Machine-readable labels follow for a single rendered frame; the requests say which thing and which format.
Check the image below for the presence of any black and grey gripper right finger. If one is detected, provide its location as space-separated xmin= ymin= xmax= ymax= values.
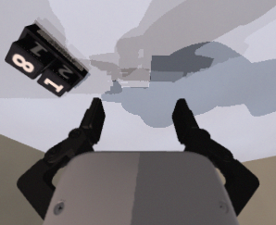
xmin=172 ymin=98 xmax=259 ymax=217

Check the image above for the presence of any black number cube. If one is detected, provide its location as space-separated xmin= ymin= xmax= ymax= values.
xmin=5 ymin=36 xmax=56 ymax=80
xmin=37 ymin=59 xmax=79 ymax=97

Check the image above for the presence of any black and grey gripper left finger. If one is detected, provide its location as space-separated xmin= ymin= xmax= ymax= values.
xmin=17 ymin=97 xmax=106 ymax=221

